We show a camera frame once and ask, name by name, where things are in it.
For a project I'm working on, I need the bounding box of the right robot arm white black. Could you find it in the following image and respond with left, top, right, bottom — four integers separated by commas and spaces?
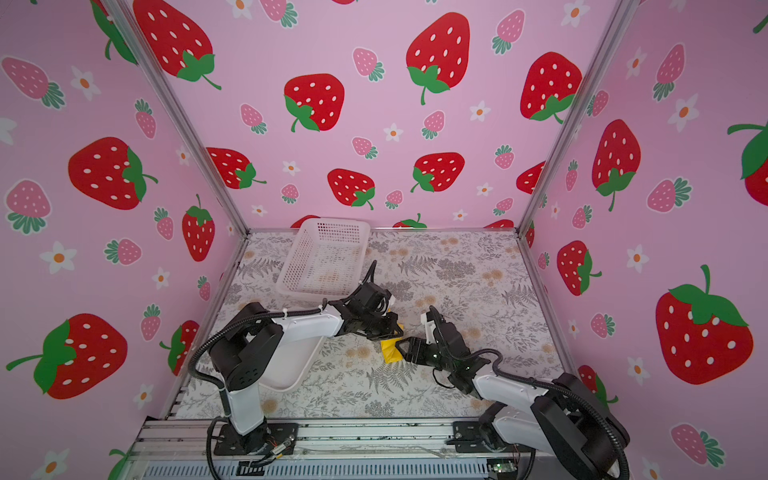
396, 307, 631, 479

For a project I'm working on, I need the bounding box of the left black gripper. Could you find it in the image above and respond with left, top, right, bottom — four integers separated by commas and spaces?
361, 311, 407, 339

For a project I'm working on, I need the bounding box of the white oval ceramic tray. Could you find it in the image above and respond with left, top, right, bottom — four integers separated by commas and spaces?
259, 337, 325, 393

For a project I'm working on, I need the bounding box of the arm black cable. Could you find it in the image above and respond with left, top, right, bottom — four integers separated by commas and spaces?
473, 349, 631, 480
187, 259, 379, 415

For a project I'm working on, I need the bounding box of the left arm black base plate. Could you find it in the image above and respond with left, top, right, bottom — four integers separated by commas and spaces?
213, 422, 299, 456

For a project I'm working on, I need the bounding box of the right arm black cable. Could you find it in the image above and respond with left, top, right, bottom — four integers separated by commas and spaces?
473, 349, 631, 480

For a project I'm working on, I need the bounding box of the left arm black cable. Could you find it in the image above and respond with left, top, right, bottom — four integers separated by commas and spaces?
187, 259, 379, 415

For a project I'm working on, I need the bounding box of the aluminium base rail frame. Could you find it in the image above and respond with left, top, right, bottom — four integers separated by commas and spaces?
115, 418, 570, 479

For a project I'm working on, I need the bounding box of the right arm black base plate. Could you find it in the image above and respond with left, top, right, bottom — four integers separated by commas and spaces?
446, 420, 510, 453

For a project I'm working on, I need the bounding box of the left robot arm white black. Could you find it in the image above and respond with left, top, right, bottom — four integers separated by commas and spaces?
189, 281, 403, 436

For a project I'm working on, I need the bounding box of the yellow paper napkin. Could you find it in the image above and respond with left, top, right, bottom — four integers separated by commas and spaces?
380, 323, 404, 364

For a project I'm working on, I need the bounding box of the white plastic perforated basket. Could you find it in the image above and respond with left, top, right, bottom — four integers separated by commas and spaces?
276, 218, 371, 302

